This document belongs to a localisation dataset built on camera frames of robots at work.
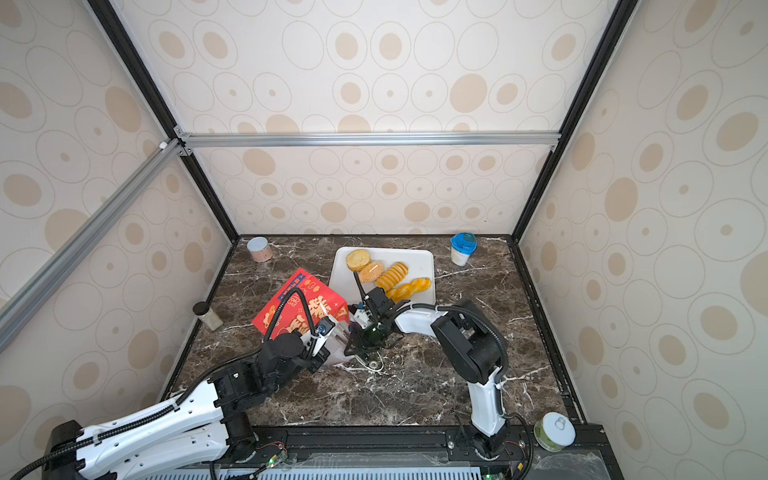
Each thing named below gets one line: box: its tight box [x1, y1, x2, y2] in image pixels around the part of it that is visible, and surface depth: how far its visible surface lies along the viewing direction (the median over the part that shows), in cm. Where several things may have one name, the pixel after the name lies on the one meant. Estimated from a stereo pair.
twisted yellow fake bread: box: [386, 277, 431, 302], surface depth 105 cm
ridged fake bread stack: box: [376, 262, 409, 292], surface depth 105 cm
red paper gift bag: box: [252, 268, 350, 333], surface depth 84 cm
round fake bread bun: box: [346, 249, 372, 272], surface depth 108 cm
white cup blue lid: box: [450, 232, 478, 267], surface depth 108 cm
